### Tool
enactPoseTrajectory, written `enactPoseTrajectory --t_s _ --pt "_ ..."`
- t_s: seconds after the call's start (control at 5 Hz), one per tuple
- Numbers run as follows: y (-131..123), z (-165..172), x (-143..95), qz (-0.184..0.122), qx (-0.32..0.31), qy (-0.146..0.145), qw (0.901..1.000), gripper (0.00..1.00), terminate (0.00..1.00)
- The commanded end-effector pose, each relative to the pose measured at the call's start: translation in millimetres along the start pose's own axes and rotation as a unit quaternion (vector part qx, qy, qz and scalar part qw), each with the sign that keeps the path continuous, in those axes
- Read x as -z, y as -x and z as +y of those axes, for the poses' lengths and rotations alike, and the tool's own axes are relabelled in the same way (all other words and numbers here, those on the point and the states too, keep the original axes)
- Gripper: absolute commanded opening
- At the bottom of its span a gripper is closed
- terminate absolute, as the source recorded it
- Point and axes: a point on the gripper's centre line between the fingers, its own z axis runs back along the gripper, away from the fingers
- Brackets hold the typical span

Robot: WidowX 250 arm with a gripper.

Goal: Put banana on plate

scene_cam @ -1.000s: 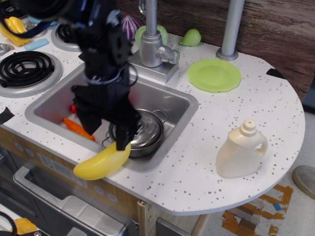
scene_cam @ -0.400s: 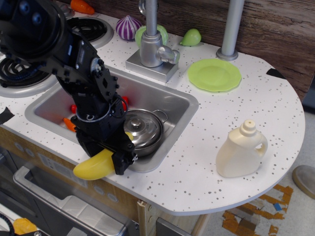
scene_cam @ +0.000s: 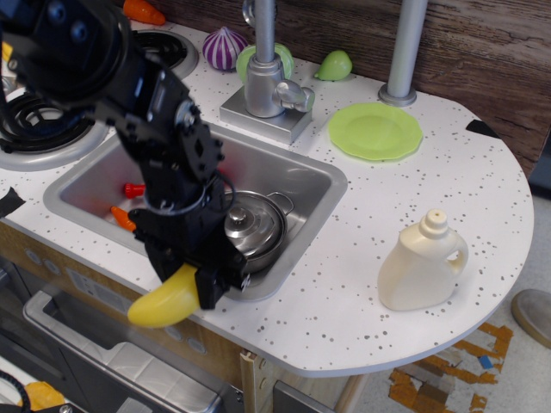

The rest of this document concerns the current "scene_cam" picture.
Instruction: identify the orange toy carrot on stove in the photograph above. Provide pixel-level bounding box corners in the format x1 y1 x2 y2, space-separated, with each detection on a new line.
123 0 166 26

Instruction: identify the front left stove burner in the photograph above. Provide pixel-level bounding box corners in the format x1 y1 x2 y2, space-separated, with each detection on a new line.
1 89 108 172

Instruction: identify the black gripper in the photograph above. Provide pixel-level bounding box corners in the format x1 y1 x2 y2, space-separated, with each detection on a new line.
129 176 248 310

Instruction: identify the light green toy cabbage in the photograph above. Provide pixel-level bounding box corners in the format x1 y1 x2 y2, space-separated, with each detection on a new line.
236 43 294 83

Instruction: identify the orange toy carrot in sink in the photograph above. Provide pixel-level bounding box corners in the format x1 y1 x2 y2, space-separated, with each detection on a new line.
110 206 136 232

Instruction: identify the round stool base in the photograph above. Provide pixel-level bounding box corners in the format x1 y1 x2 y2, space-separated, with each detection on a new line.
511 289 550 348

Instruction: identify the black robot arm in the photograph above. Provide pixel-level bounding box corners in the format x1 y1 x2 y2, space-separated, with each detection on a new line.
1 1 245 309

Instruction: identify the green plastic plate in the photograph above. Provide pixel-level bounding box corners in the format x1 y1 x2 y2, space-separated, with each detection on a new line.
327 102 424 162

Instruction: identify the rear right stove burner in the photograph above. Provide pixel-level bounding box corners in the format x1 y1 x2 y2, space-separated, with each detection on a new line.
133 29 199 79

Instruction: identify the green toy pear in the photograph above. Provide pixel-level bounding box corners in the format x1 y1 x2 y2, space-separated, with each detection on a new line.
313 50 353 81

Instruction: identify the red toy ketchup bottle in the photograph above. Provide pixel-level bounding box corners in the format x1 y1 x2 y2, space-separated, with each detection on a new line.
123 183 145 199

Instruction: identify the yellow toy banana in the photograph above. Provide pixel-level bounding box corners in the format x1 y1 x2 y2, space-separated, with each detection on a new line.
127 264 200 328

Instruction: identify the grey metal pole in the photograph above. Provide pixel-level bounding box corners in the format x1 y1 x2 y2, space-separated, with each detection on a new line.
378 0 428 108

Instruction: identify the silver toy faucet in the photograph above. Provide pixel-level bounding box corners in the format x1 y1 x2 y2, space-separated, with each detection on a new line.
220 0 315 145

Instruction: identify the silver sink basin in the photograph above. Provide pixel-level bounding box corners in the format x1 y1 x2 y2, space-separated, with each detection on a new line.
44 125 347 302

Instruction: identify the stove burner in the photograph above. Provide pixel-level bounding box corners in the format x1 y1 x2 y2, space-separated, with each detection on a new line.
1 89 108 172
133 29 199 79

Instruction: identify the purple striped toy onion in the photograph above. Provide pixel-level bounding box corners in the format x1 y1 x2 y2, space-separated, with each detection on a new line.
202 27 249 71

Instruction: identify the cream detergent jug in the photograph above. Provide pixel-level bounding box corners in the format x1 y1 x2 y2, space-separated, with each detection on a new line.
377 208 469 311

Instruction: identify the steel pot with lid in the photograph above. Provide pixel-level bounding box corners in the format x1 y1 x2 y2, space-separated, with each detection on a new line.
225 190 294 274

